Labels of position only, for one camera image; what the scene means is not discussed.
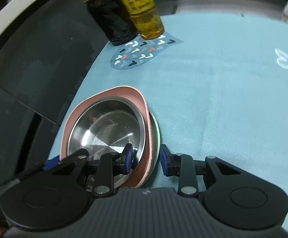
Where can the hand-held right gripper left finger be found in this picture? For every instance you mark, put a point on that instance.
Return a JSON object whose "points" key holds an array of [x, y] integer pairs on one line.
{"points": [[127, 160]]}

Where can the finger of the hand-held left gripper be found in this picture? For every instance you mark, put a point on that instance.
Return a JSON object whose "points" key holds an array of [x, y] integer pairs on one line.
{"points": [[51, 163]]}

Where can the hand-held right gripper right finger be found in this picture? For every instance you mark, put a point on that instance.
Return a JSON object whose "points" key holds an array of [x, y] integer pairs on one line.
{"points": [[164, 163]]}

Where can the green round plate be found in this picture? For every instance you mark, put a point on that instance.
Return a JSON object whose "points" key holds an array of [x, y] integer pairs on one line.
{"points": [[156, 133]]}

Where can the stainless steel bowl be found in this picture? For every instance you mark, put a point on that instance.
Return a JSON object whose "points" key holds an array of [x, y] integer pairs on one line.
{"points": [[104, 129]]}

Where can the pink square bowl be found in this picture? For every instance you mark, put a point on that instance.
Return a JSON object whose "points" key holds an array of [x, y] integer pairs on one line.
{"points": [[144, 109]]}

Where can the blue printed tablecloth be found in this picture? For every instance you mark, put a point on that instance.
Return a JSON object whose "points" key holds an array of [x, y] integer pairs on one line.
{"points": [[221, 104]]}

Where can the dark vinegar bottle green label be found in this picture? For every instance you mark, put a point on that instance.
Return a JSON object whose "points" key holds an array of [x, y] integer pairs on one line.
{"points": [[111, 17]]}

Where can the yellow oil bottle red label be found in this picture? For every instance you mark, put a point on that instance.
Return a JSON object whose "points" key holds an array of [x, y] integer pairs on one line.
{"points": [[144, 14]]}

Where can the white kitchen counter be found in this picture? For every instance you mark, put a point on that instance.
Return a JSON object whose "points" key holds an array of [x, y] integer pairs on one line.
{"points": [[17, 7]]}

